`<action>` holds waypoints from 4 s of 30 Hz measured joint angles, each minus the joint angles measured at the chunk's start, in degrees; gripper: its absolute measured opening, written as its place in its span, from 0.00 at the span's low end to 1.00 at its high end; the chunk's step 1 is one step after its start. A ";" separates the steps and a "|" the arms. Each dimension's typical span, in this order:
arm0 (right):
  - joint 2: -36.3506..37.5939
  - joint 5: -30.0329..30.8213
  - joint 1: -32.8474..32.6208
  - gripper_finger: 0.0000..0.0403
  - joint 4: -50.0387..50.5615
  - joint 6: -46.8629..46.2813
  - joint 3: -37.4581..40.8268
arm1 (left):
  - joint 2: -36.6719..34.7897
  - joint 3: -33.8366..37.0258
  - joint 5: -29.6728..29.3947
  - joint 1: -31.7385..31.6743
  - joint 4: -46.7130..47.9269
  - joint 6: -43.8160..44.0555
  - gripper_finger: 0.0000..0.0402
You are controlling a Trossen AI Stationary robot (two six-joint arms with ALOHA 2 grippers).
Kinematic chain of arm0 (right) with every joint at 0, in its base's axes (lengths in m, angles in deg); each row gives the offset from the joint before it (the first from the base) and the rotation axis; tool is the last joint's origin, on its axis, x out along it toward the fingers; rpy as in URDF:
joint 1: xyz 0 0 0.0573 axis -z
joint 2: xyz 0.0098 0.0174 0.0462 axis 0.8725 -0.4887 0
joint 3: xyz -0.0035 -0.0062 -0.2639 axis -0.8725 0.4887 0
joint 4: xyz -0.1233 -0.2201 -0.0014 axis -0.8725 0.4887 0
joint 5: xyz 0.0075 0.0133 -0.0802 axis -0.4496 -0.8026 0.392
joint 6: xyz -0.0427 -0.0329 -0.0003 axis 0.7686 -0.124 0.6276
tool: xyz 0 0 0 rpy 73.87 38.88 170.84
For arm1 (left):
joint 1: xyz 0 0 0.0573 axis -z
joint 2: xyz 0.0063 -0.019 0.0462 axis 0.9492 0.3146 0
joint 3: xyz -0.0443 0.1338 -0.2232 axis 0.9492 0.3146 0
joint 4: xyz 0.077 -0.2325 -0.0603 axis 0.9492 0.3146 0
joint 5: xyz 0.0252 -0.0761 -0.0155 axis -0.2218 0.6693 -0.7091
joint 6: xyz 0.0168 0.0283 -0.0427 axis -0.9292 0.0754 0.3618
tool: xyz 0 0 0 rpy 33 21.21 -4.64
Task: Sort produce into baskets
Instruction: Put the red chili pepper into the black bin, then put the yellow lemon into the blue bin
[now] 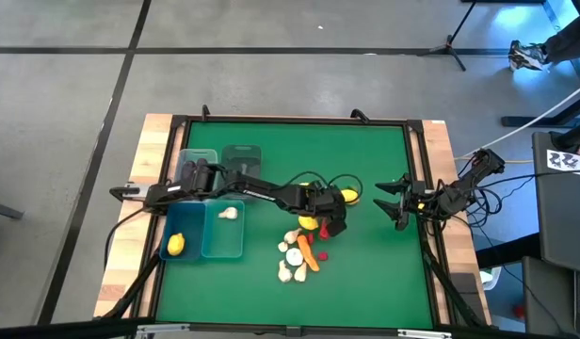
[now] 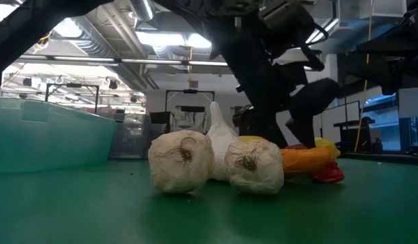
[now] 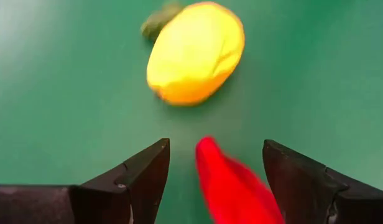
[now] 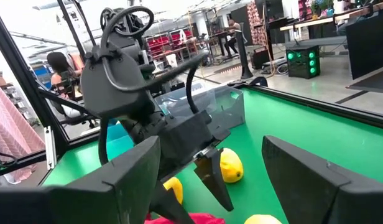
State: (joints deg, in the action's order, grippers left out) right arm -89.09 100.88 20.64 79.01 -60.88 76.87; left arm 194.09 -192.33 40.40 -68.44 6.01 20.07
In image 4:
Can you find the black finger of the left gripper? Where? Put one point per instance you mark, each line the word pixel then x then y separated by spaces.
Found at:
pixel 166 208
pixel 213 177

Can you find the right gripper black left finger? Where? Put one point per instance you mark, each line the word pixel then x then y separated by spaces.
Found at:
pixel 85 205

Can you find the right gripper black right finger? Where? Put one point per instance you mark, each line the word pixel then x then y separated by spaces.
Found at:
pixel 319 196

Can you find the yellow lemon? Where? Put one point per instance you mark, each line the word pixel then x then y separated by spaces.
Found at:
pixel 176 188
pixel 230 166
pixel 263 220

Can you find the long red pepper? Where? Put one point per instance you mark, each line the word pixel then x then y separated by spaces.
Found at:
pixel 210 219

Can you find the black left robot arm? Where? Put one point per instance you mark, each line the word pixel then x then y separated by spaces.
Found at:
pixel 113 84

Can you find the clear plastic bin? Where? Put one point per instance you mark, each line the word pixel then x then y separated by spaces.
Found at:
pixel 179 99

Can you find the dark grey plastic bin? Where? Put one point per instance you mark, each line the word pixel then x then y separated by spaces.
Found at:
pixel 232 115

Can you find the green table mat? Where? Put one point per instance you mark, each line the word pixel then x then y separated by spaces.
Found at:
pixel 303 140

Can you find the teal plastic bin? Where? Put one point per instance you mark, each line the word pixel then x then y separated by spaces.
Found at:
pixel 120 138

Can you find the red storage shelves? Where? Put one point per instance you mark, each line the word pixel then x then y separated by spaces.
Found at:
pixel 166 43

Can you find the pink cloth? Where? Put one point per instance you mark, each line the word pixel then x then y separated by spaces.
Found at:
pixel 11 130

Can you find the red patterned partition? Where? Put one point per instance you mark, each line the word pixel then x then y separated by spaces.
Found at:
pixel 256 25

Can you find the computer tower green fans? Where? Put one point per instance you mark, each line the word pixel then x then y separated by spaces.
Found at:
pixel 303 60

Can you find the seated person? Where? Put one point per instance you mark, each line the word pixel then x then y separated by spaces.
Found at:
pixel 59 63

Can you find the black panel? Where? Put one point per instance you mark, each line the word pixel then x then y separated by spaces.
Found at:
pixel 368 46

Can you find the wooden desk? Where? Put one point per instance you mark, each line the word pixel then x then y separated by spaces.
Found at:
pixel 303 23

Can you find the silver metal bracket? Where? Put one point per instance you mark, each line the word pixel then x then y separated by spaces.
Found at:
pixel 50 146

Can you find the black table frame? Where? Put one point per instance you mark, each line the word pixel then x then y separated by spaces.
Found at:
pixel 303 104

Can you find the black frame clamp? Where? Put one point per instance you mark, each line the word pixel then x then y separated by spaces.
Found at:
pixel 258 81

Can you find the black post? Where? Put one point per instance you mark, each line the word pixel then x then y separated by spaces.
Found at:
pixel 242 53

